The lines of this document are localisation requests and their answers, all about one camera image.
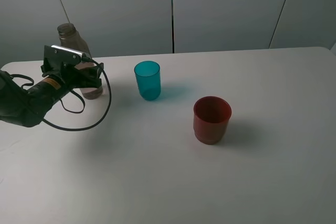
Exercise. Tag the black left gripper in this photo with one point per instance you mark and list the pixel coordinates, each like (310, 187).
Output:
(62, 73)

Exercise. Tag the clear plastic water bottle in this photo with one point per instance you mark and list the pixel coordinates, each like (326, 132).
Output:
(70, 38)

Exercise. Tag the teal translucent plastic cup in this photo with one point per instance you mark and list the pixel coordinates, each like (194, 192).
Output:
(148, 79)

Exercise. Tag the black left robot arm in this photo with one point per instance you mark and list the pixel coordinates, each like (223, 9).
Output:
(25, 104)

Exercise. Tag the red plastic cup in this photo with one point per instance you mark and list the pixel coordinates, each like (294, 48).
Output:
(211, 117)

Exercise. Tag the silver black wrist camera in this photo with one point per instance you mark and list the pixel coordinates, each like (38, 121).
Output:
(58, 54)

